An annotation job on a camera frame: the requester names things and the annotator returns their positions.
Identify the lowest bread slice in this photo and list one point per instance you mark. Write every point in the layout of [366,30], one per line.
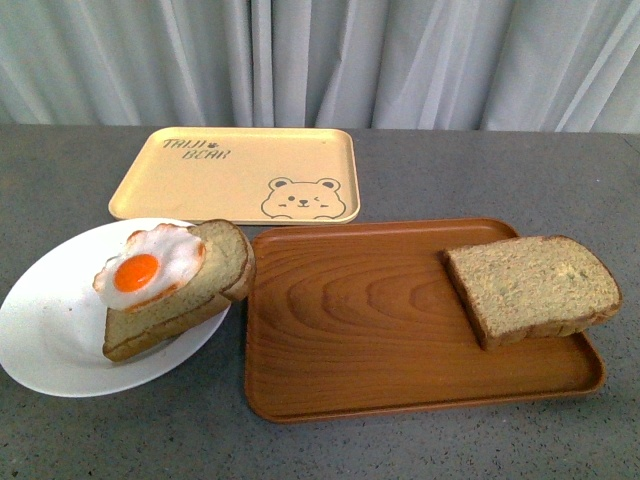
[226,276]

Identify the fried egg toy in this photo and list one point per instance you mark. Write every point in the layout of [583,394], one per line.
[152,265]

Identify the brown wood-grain tray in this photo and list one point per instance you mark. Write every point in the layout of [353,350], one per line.
[361,319]

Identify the white round plate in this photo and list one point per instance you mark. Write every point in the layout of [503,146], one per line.
[53,323]

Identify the grey pleated curtain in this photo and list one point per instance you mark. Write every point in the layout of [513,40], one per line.
[560,66]

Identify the yellow bear tray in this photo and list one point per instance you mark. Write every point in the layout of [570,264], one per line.
[250,176]

